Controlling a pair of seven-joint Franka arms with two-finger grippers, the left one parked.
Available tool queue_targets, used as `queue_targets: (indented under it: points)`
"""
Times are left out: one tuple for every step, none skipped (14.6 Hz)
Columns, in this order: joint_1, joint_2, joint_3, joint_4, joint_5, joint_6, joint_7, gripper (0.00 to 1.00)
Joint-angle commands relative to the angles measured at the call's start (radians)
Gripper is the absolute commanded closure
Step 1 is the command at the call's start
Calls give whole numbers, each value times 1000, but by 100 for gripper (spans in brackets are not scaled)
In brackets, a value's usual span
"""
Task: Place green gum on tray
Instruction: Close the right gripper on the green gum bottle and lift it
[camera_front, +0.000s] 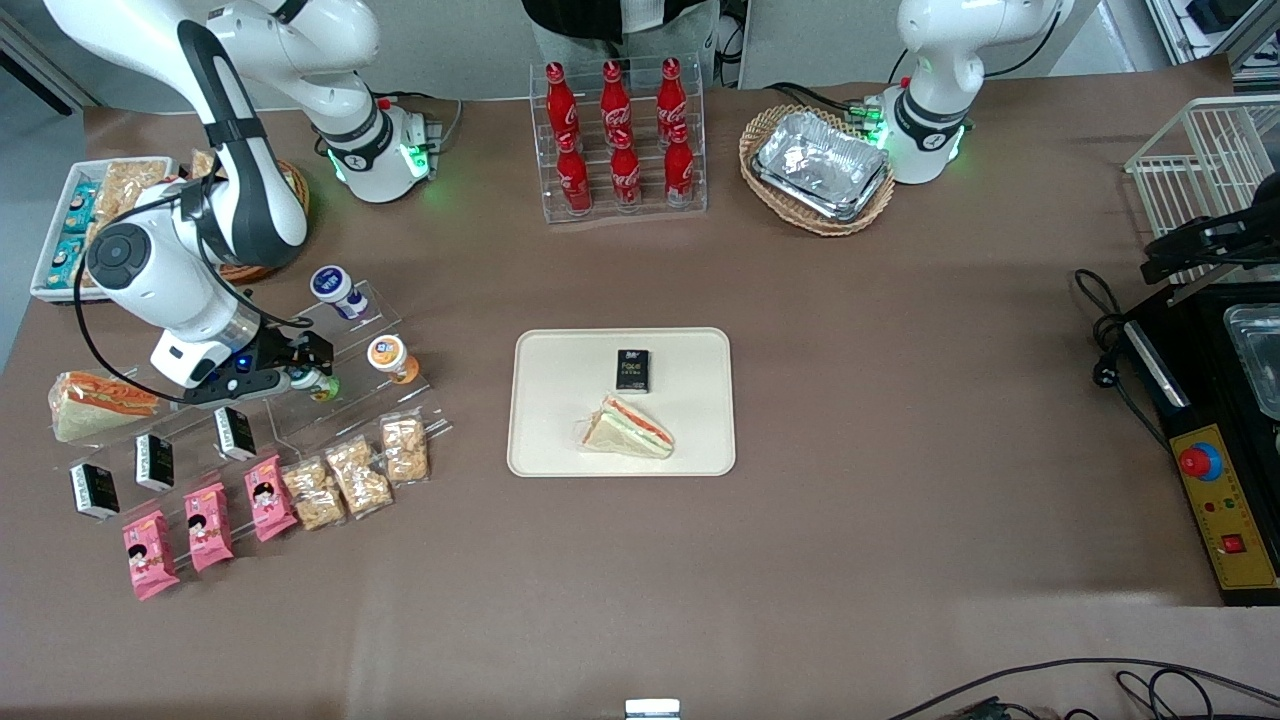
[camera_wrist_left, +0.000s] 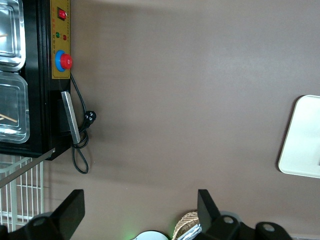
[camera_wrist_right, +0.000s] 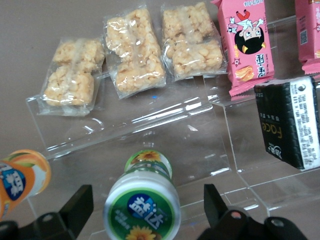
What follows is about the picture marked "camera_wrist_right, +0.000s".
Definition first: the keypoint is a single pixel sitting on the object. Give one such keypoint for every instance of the pink cartoon snack pack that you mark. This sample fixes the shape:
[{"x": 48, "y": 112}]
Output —
[
  {"x": 310, "y": 30},
  {"x": 250, "y": 62}
]

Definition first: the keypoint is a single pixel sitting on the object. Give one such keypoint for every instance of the rice cracker clear pack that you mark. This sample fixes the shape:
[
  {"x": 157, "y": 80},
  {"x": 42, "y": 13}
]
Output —
[
  {"x": 72, "y": 82},
  {"x": 135, "y": 57},
  {"x": 192, "y": 45}
]

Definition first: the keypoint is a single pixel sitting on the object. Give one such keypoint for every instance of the orange gum bottle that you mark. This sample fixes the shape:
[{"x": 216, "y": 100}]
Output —
[{"x": 25, "y": 180}]

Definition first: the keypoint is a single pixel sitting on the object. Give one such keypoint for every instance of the black tissue pack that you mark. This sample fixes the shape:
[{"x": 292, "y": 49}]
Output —
[{"x": 282, "y": 125}]

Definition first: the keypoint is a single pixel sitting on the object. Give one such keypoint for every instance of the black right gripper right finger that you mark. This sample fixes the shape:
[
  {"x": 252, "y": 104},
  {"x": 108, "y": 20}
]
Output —
[{"x": 217, "y": 220}]

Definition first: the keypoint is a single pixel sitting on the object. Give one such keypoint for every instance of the clear acrylic step stand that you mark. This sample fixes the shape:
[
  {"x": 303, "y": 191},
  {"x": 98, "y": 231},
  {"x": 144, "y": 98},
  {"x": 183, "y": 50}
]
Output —
[
  {"x": 150, "y": 130},
  {"x": 262, "y": 180}
]

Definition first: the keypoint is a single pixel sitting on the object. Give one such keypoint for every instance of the green gum bottle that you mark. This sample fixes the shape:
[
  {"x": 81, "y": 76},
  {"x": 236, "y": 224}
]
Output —
[{"x": 142, "y": 200}]

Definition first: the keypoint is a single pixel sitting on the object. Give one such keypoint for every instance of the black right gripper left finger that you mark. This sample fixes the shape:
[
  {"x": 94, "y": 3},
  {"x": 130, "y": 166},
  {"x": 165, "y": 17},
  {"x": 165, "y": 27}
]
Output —
[{"x": 72, "y": 212}]

